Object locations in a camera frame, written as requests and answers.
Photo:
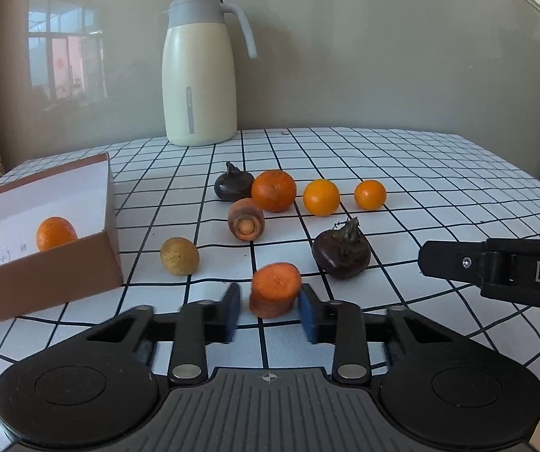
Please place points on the thick carrot chunk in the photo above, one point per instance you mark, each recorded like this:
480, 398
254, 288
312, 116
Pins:
274, 289

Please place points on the mandarin orange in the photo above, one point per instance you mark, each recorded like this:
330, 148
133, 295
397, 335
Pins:
56, 234

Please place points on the brown cardboard box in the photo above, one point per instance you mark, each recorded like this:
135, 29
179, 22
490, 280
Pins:
63, 273

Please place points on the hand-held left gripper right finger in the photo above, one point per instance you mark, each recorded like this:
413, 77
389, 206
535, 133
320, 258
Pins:
308, 315

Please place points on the cream thermos jug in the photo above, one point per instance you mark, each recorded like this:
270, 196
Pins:
199, 80

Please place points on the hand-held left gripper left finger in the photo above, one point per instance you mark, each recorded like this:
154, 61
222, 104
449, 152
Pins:
230, 313

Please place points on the small yellow-orange orange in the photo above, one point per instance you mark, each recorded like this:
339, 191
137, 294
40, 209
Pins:
321, 197
370, 195

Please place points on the large dark tangerine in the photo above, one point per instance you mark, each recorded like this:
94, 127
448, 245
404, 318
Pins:
273, 190

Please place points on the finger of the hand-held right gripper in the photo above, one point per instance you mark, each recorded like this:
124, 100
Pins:
449, 261

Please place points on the white black-grid tablecloth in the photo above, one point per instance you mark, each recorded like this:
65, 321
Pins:
392, 160

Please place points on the small potato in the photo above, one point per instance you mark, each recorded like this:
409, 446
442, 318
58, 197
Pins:
179, 256

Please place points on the carrot top stub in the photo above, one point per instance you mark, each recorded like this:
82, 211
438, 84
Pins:
245, 220

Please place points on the dark water chestnut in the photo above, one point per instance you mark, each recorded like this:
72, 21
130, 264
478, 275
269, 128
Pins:
340, 254
232, 186

